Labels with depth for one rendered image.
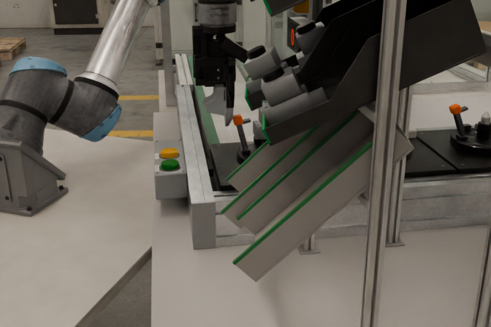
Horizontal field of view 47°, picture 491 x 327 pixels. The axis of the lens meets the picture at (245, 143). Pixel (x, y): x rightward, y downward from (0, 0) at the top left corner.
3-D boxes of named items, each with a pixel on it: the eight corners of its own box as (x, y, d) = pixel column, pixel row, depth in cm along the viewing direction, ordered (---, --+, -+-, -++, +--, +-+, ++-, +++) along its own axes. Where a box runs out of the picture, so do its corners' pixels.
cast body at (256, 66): (253, 101, 88) (233, 60, 86) (258, 91, 92) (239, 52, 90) (302, 82, 86) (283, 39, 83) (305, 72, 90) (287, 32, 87)
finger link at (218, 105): (204, 126, 120) (202, 84, 117) (232, 125, 121) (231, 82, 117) (205, 131, 117) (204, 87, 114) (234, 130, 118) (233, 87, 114)
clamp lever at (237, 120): (241, 150, 122) (232, 118, 119) (240, 147, 124) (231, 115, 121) (257, 146, 122) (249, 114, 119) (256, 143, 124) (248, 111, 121)
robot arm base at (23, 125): (-43, 134, 125) (-25, 95, 128) (5, 162, 137) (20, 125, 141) (7, 137, 118) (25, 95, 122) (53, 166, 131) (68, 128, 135)
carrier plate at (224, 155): (220, 195, 113) (220, 185, 112) (210, 151, 135) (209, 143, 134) (337, 186, 116) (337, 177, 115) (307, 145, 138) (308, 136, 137)
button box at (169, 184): (155, 200, 122) (153, 174, 120) (155, 163, 141) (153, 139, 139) (188, 198, 123) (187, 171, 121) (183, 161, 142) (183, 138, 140)
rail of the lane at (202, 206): (193, 249, 110) (191, 199, 107) (177, 113, 193) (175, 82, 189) (221, 247, 111) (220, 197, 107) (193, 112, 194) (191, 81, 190)
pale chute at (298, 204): (255, 283, 78) (231, 263, 77) (256, 235, 90) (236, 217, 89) (415, 148, 71) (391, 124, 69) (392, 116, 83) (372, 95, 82)
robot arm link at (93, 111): (39, 124, 140) (121, -58, 154) (93, 148, 148) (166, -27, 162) (53, 120, 131) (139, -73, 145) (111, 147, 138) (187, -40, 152)
